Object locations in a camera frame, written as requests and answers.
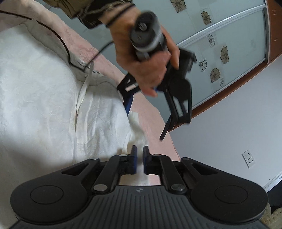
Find pink bed sheet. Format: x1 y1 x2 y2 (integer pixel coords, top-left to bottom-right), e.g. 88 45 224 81
1 1 178 159

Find left forearm camouflage sleeve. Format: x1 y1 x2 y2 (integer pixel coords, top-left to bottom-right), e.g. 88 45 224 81
44 0 132 29

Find white fleece pants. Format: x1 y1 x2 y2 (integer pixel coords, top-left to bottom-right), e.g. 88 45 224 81
1 21 147 228

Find white wall socket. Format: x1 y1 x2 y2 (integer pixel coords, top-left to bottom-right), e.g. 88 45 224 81
242 150 255 168

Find floral sliding wardrobe door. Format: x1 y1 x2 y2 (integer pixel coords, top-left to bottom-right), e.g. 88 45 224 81
136 1 266 107

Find person's left hand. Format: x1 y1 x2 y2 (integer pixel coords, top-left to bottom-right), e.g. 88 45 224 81
105 6 180 98

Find black cable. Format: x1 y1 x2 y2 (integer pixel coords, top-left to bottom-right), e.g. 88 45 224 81
0 10 115 71

